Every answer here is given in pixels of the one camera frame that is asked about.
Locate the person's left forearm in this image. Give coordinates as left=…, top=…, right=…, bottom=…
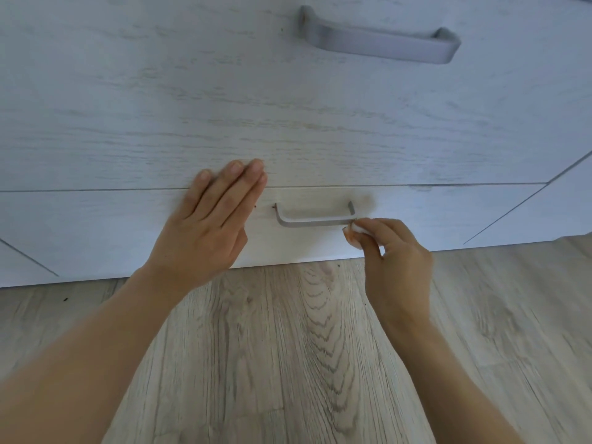
left=0, top=268, right=204, bottom=444

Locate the person's right hand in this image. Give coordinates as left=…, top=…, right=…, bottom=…
left=342, top=218, right=435, bottom=338

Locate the person's left hand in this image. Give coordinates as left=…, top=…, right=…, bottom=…
left=138, top=158, right=269, bottom=299

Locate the person's right forearm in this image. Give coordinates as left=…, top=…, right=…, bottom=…
left=384, top=318, right=524, bottom=444

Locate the white cabinet door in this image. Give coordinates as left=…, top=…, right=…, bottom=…
left=0, top=237, right=59, bottom=288
left=464, top=152, right=592, bottom=245

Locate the drawer handle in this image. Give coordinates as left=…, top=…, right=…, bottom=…
left=273, top=200, right=357, bottom=228
left=298, top=5, right=463, bottom=65

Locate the white wooden cabinet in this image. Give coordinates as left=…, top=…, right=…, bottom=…
left=0, top=0, right=592, bottom=288

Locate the white wipe pad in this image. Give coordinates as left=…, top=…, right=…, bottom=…
left=344, top=220, right=385, bottom=258

